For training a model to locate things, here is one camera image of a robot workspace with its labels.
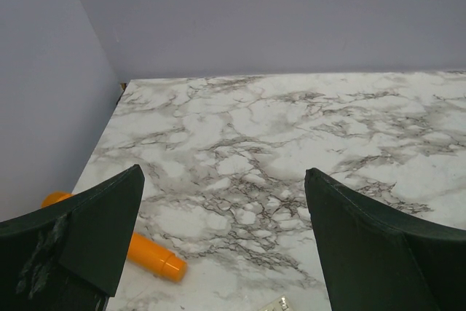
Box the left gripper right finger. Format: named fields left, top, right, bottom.
left=304, top=168, right=465, bottom=310

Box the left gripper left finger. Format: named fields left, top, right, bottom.
left=1, top=165, right=144, bottom=310

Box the white staple box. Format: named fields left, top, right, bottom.
left=258, top=296, right=294, bottom=311

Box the orange marker pen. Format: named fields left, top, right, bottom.
left=41, top=190, right=187, bottom=291

